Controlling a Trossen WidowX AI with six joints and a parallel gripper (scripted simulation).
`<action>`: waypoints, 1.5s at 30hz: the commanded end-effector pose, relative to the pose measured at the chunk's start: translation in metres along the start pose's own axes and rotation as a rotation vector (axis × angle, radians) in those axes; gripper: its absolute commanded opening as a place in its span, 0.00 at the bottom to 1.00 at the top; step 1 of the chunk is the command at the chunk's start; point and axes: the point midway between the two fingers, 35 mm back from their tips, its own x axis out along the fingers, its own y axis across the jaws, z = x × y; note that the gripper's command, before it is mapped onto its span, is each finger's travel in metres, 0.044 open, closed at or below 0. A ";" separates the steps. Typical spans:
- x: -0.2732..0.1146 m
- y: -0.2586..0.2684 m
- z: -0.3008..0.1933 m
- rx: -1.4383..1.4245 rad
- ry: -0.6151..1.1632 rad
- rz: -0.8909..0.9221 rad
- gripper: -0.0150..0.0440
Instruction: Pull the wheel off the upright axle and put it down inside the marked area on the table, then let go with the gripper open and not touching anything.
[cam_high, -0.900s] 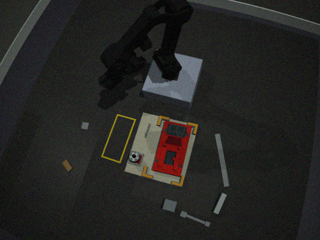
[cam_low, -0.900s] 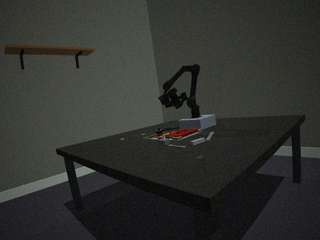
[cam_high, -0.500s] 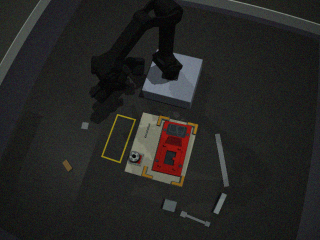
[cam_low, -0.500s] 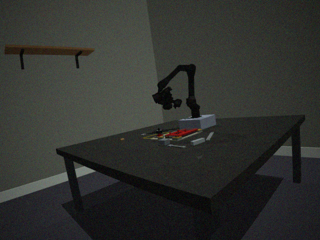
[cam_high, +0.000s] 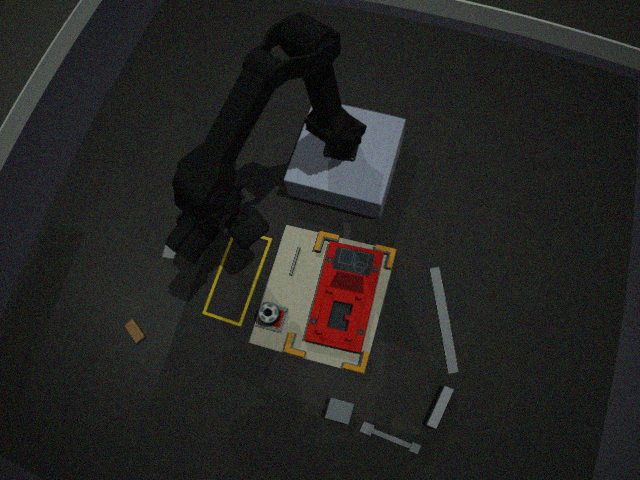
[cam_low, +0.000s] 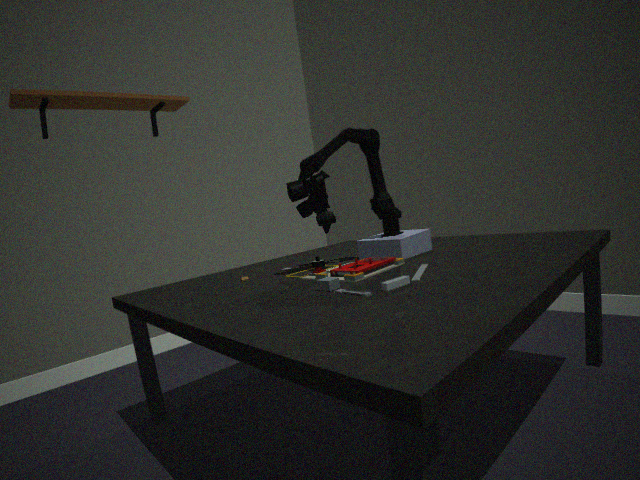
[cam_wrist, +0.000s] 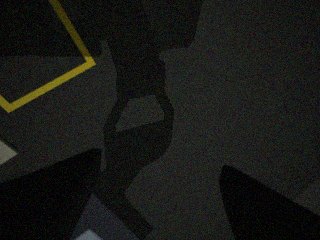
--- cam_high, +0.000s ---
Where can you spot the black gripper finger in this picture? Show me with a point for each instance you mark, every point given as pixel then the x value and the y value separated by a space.
pixel 229 224

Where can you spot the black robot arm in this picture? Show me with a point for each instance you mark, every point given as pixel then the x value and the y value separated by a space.
pixel 206 185

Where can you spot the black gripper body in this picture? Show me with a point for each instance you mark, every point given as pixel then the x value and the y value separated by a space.
pixel 250 225

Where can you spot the tan rectangular block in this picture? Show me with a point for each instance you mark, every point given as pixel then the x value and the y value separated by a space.
pixel 134 331

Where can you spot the black rubber tyre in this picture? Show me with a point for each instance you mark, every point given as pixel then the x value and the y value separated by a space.
pixel 269 320

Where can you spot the yellow rectangular tape outline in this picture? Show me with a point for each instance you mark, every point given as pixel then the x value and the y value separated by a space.
pixel 251 292

